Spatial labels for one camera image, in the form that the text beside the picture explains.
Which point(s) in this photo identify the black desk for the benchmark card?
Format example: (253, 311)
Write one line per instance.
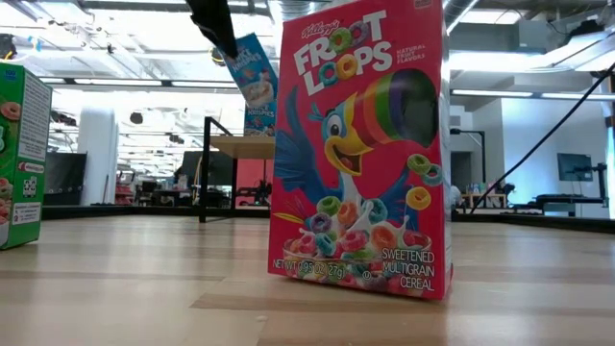
(567, 198)

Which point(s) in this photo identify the long ceiling light strip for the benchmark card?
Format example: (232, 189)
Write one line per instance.
(504, 92)
(120, 82)

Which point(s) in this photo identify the black overhead camera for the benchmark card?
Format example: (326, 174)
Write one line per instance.
(216, 56)

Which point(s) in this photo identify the white column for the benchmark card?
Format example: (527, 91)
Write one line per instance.
(98, 158)

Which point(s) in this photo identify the red partition panel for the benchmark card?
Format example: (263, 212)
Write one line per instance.
(252, 173)

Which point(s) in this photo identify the wooden background table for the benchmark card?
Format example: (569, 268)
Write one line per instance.
(485, 196)

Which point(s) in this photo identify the black background robot arm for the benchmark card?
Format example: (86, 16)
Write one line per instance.
(259, 192)

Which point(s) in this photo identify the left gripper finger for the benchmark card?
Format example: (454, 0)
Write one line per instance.
(214, 24)

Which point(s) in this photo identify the black aluminium table frame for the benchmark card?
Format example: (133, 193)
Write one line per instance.
(96, 211)

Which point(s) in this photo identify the black computer monitor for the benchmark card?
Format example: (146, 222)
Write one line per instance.
(221, 168)

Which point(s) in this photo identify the black screen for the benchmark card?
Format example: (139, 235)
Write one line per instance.
(65, 178)

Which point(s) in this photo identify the wall-mounted monitor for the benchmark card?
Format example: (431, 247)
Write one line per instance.
(574, 167)

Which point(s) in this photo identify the red Froot Loops cereal box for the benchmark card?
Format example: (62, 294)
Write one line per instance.
(360, 168)

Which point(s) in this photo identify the blue Rice Krispies cereal box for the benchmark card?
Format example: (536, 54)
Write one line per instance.
(259, 122)
(257, 81)

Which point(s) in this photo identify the silver ventilation duct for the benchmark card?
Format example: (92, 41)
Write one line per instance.
(459, 14)

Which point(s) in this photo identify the wooden shelf with black legs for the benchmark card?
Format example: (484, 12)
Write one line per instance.
(242, 146)

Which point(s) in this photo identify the black pole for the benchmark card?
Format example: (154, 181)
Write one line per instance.
(483, 158)

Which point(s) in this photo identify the green Apple Jacks cereal box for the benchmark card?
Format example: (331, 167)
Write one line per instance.
(24, 158)

